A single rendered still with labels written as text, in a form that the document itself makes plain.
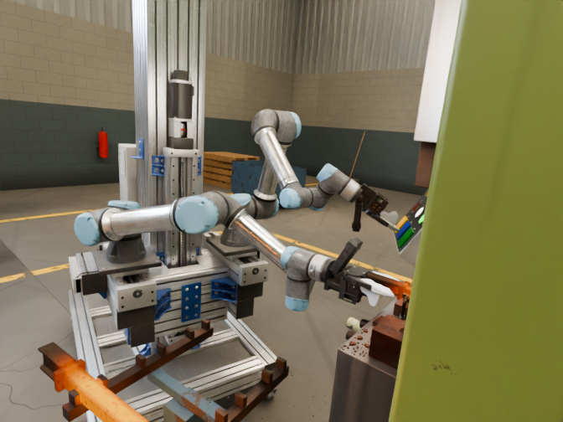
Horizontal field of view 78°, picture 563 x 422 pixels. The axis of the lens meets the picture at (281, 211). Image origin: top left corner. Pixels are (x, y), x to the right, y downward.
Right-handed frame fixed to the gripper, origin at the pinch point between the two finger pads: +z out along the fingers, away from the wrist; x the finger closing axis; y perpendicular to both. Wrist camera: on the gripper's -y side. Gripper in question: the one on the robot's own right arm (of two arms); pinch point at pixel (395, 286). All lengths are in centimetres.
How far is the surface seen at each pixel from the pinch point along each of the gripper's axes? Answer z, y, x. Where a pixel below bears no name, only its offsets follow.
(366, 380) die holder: 4.1, 12.3, 22.1
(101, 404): -21, 7, 64
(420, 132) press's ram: 4.0, -38.2, 12.6
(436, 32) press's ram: 4, -56, 13
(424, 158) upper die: 3.9, -33.1, 7.6
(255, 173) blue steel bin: -375, 42, -354
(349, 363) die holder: 0.0, 10.5, 22.1
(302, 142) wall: -615, 3, -819
